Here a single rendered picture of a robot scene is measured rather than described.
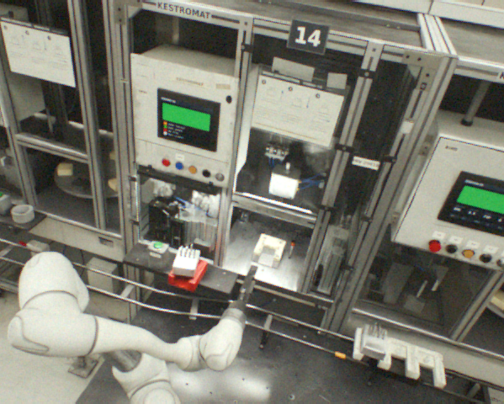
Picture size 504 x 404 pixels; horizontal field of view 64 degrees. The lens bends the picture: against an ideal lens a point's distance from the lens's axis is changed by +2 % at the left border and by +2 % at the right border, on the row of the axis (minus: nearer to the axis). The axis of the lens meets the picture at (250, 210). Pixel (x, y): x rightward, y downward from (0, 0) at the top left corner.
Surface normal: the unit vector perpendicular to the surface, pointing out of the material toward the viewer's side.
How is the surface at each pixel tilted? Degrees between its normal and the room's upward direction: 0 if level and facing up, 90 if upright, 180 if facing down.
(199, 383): 0
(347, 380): 0
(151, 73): 90
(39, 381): 0
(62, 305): 31
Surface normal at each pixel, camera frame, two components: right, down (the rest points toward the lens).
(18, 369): 0.13, -0.80
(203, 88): -0.29, 0.54
